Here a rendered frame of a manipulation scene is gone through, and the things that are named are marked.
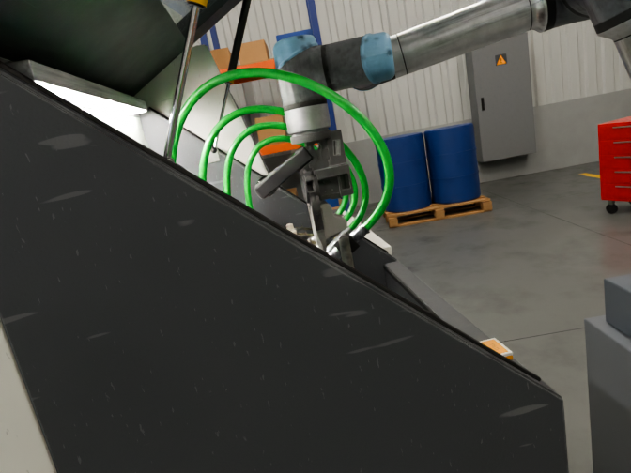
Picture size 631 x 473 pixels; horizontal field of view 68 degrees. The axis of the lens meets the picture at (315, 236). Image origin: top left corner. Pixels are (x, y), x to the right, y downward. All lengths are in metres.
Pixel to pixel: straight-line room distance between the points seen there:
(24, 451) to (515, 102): 7.34
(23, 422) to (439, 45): 0.81
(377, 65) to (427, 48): 0.15
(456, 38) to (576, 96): 7.43
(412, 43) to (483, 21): 0.12
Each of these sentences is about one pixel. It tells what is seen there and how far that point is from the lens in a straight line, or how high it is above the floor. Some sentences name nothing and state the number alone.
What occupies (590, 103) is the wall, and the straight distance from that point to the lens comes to 8.41.
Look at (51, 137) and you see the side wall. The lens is 0.50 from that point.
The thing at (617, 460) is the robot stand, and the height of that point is 0.51.
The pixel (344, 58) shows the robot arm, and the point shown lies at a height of 1.41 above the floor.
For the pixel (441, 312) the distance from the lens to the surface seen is 0.89.
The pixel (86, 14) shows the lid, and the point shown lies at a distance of 0.71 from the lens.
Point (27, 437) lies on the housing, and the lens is 0.60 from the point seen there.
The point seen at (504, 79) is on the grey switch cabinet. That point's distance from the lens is 7.53.
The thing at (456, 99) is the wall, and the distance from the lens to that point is 7.62.
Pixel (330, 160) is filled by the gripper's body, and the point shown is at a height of 1.26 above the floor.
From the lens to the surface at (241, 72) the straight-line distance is 0.74.
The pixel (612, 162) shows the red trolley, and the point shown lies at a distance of 5.10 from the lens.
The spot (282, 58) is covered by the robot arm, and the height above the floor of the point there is 1.43.
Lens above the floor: 1.32
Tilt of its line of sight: 13 degrees down
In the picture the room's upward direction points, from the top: 11 degrees counter-clockwise
